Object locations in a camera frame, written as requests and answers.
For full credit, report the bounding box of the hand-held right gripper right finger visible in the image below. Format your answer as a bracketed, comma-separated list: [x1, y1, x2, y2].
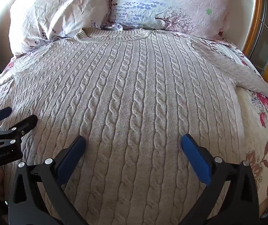
[178, 133, 260, 225]

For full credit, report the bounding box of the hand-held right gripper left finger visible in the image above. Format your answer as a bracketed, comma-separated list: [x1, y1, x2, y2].
[8, 135, 88, 225]

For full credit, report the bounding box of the beige cable-knit sweater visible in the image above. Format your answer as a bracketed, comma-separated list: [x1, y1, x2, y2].
[0, 28, 268, 225]

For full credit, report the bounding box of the floral bed sheet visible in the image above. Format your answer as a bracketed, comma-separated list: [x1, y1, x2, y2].
[0, 34, 268, 219]

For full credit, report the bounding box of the pink floral pillow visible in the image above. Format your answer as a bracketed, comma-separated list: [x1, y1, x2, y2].
[9, 0, 112, 57]

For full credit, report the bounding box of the wooden glass-door cabinet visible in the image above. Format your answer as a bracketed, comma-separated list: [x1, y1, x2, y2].
[243, 0, 268, 94]

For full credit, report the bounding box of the pink pillow with lavender print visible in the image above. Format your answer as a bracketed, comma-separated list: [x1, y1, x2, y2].
[109, 0, 237, 41]

